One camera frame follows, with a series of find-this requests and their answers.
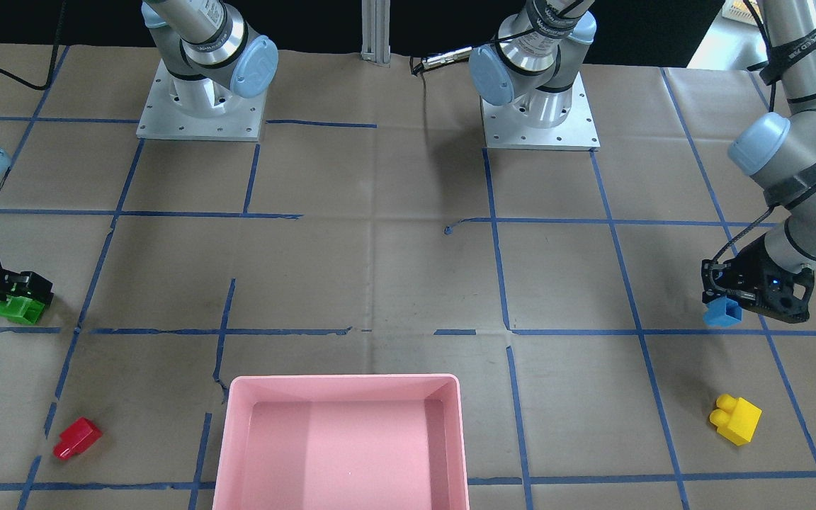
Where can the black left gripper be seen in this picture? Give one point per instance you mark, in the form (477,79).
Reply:
(751,263)

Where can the green toy block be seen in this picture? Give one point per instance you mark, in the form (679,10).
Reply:
(22,310)

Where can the blue toy block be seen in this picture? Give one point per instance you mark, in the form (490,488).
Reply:
(723,312)

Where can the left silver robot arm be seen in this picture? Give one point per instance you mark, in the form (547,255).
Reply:
(537,54)

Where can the pink plastic box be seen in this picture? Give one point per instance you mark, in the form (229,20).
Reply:
(343,442)

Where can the yellow toy block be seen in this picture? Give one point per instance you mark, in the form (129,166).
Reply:
(735,418)

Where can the red toy block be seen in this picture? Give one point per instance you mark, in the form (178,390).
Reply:
(76,438)

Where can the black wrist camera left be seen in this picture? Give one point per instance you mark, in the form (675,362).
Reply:
(782,295)

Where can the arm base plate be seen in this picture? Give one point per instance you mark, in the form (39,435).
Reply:
(181,110)
(560,121)

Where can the aluminium frame post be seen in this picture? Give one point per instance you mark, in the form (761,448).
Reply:
(375,29)

